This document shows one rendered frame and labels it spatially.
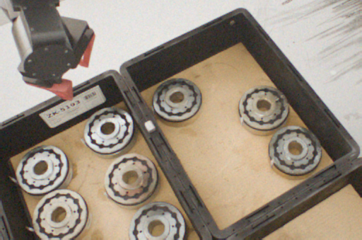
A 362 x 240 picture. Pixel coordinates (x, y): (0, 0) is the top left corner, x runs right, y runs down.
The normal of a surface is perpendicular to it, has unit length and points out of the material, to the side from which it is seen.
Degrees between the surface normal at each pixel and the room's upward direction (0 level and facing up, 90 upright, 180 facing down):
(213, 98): 0
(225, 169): 0
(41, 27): 21
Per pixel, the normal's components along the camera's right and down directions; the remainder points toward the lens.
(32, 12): 0.33, -0.52
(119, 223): -0.04, -0.47
